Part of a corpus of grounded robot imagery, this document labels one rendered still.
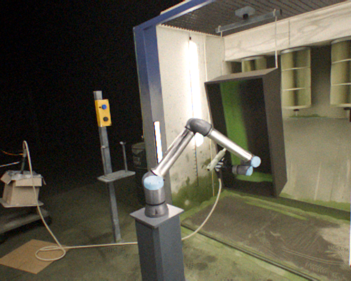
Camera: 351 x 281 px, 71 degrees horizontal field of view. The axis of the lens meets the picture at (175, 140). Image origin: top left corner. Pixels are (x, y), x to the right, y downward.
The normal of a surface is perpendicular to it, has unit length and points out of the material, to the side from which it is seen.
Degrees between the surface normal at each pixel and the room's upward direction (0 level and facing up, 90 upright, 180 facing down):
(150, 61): 90
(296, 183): 57
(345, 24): 90
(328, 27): 90
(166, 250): 90
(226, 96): 102
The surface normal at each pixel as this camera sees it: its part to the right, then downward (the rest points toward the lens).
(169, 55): 0.70, 0.06
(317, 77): -0.71, 0.18
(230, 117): -0.61, 0.37
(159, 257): 0.00, 0.16
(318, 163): -0.64, -0.39
